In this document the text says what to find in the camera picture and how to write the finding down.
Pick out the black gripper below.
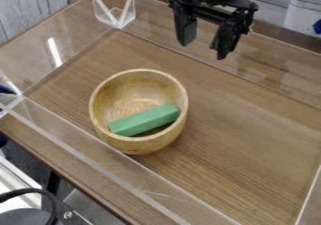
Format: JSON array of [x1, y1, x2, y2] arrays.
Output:
[[170, 0, 259, 60]]

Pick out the brown wooden bowl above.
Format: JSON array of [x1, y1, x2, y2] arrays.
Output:
[[90, 68, 190, 155]]

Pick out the green rectangular block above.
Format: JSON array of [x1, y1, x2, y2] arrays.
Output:
[[109, 103, 181, 137]]

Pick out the white cylindrical container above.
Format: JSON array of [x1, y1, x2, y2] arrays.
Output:
[[284, 0, 321, 38]]

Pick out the blue object at right edge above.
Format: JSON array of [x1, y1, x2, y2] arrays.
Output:
[[312, 19, 321, 35]]

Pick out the blue object at edge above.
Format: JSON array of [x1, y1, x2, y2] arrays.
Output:
[[0, 84, 15, 94], [312, 19, 321, 35]]

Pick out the blue object at left edge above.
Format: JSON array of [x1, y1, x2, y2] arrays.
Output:
[[0, 84, 15, 94]]

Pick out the black table leg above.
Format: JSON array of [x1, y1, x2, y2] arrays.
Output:
[[47, 172, 62, 196]]

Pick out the clear acrylic enclosure walls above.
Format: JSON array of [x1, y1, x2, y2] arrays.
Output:
[[0, 0, 321, 225]]

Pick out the grey metal base plate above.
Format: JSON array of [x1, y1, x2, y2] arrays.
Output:
[[42, 196, 93, 225]]

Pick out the black cable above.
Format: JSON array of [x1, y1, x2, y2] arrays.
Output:
[[0, 187, 61, 225]]

